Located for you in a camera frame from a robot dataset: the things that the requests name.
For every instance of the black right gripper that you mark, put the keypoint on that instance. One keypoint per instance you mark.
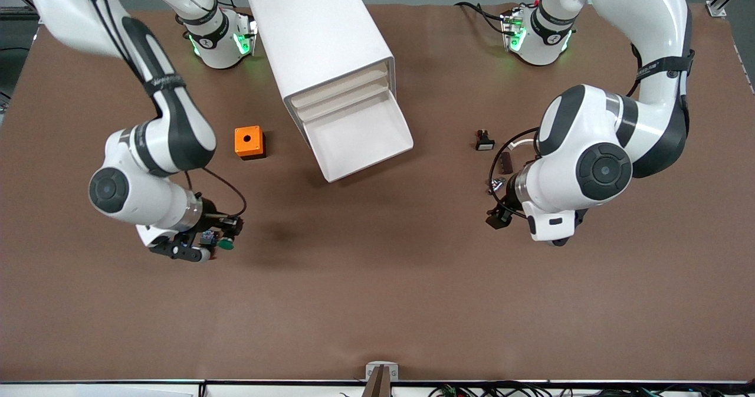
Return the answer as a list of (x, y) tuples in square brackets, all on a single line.
[(212, 220)]

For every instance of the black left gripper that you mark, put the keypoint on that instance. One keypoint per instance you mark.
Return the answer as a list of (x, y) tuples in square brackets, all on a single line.
[(507, 197)]

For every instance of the green mushroom push button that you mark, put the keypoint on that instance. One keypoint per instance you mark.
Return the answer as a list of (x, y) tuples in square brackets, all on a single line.
[(225, 244)]

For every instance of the white plastic drawer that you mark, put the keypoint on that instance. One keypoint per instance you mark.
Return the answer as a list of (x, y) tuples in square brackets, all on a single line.
[(360, 137), (345, 102), (339, 89)]

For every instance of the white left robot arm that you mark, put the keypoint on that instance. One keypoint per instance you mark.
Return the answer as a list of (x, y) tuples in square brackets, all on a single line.
[(590, 167)]

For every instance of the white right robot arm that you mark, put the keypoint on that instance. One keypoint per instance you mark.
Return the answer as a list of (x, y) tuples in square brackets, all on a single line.
[(171, 137)]

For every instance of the red mushroom push button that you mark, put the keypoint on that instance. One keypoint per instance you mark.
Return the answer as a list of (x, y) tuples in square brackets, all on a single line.
[(207, 239)]

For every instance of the white drawer cabinet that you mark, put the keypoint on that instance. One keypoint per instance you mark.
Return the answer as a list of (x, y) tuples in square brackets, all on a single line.
[(318, 31)]

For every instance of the small metal connector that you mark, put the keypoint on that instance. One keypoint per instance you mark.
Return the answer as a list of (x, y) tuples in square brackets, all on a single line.
[(496, 183)]

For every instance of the brown terminal block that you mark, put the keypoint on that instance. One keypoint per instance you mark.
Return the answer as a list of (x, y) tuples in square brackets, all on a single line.
[(506, 163)]

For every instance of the brown pole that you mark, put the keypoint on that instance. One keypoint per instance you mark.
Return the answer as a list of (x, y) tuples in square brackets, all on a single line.
[(380, 386)]

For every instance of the black rectangular white-faced switch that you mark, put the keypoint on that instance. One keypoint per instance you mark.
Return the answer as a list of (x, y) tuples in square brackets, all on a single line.
[(485, 143)]

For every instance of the white curved plastic bracket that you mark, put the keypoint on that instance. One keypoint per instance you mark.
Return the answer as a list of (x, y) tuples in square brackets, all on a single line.
[(522, 143)]

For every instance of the orange push-button enclosure box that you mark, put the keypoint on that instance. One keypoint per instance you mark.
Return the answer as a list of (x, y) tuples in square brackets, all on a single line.
[(248, 140)]

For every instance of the grey metal bracket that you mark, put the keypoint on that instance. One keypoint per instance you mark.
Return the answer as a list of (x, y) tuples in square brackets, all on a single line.
[(393, 373)]

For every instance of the white aluminium frame rail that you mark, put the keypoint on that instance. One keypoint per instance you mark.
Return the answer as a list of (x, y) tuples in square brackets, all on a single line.
[(88, 390)]

